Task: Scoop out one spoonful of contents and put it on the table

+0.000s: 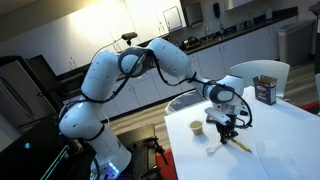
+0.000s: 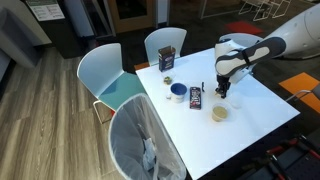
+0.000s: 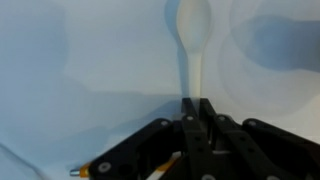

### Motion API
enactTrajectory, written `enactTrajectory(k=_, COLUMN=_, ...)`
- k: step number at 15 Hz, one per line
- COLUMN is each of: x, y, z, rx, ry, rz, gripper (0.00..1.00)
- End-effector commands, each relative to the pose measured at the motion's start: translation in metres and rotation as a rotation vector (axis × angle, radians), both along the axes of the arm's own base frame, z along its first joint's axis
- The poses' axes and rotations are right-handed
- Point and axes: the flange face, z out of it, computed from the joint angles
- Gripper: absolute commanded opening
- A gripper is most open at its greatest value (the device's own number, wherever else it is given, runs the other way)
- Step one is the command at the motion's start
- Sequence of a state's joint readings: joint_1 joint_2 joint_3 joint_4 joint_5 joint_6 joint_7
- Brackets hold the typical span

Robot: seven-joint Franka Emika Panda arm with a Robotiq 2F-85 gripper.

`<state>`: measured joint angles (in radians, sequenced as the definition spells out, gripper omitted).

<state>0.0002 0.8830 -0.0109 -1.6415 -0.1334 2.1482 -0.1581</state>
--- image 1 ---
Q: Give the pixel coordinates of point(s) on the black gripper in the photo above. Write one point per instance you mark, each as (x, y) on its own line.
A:
(225, 126)

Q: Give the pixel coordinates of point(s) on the white plastic spoon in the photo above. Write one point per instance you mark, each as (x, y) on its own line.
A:
(211, 149)

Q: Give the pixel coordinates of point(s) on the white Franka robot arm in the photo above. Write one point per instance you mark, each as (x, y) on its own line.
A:
(100, 73)

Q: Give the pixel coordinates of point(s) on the yellow pencil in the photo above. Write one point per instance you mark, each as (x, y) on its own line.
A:
(241, 145)

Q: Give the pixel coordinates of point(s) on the small paper cup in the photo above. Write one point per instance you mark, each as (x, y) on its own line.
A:
(196, 127)

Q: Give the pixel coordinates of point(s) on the open cardboard food box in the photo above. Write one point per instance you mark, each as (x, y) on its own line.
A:
(265, 89)

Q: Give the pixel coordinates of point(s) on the white chair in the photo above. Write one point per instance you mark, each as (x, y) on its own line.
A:
(317, 86)
(263, 71)

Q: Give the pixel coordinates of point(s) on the white lower kitchen cabinets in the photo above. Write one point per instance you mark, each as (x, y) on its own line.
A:
(213, 63)

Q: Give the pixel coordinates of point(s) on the white kitchen cabinets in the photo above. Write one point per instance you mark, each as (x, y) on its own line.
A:
(83, 30)
(213, 63)

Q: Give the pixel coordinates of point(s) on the kitchen faucet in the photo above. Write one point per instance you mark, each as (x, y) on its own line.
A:
(206, 33)

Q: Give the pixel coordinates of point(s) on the black kitchen countertop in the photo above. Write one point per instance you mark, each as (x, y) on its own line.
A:
(253, 25)

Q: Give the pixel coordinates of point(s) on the white waste bin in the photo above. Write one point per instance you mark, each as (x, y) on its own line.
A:
(295, 41)

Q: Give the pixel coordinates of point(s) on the black soap dispenser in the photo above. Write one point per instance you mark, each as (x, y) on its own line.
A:
(217, 10)

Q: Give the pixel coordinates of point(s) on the paper towel dispenser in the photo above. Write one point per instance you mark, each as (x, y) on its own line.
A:
(194, 14)

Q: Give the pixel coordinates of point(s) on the white container on counter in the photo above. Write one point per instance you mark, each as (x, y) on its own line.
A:
(268, 13)

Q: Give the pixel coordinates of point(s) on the white upper kitchen cabinets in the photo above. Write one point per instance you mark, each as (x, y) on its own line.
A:
(83, 30)

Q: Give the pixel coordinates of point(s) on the black robot control box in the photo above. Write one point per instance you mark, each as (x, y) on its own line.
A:
(33, 156)

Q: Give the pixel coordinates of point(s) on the steel refrigerator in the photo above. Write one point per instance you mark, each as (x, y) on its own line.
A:
(20, 93)

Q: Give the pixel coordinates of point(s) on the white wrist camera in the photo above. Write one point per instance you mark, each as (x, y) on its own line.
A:
(218, 115)

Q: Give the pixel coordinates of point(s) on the small white wall cabinet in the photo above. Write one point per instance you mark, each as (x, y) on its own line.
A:
(238, 3)

